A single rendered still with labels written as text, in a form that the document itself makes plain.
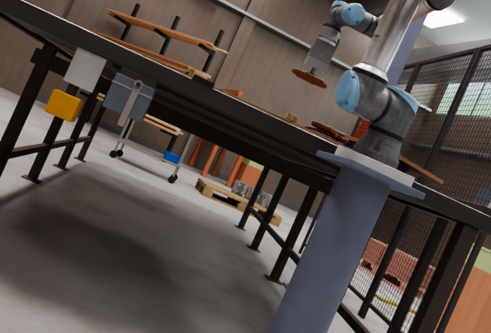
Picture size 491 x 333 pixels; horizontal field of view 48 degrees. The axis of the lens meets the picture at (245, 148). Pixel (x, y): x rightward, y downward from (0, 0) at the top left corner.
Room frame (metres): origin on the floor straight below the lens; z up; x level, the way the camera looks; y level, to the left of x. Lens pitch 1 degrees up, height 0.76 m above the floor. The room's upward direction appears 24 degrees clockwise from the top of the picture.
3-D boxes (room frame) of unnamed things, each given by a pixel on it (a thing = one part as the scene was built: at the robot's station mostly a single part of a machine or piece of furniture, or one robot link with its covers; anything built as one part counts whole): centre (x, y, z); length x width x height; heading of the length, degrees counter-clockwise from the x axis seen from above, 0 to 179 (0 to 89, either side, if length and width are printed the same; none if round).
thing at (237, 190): (8.17, -0.21, 0.18); 1.25 x 0.87 x 0.35; 106
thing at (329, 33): (2.12, -0.12, 1.30); 0.08 x 0.08 x 0.05
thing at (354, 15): (2.03, -0.16, 1.38); 0.11 x 0.11 x 0.08; 19
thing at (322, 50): (2.13, -0.12, 1.22); 0.10 x 0.09 x 0.16; 6
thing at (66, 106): (1.81, 0.60, 0.74); 0.09 x 0.08 x 0.24; 98
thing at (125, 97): (1.84, 0.42, 0.77); 0.14 x 0.11 x 0.18; 98
